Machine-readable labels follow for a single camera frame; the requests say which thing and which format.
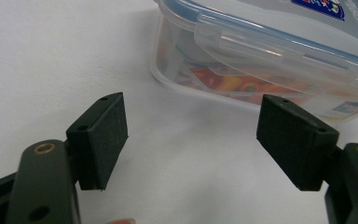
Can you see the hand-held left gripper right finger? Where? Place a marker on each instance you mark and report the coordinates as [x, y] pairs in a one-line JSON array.
[[295, 143]]

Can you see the clear lid with blue seal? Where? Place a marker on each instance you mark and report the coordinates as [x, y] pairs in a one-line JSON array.
[[261, 21]]

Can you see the clear plastic food container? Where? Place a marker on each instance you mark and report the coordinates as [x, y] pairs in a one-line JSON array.
[[171, 59]]

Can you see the orange and red pieces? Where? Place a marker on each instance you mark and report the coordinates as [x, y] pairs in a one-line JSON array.
[[230, 83]]

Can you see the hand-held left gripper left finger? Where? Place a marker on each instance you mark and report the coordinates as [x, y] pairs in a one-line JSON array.
[[101, 143]]

